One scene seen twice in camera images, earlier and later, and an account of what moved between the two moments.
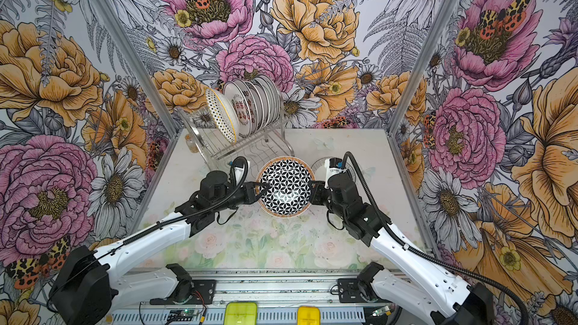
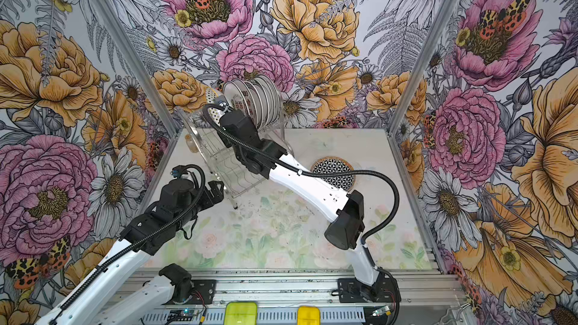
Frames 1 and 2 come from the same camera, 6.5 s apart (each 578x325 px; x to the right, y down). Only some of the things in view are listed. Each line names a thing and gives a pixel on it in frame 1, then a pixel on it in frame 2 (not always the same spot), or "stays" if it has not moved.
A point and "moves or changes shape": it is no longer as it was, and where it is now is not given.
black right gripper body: x=323 y=196 to x=240 y=153
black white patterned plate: x=288 y=195 moves or changes shape
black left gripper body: x=235 y=197 to x=205 y=201
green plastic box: x=241 y=313 stays
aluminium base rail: x=278 y=296 stays
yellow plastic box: x=308 y=315 stays
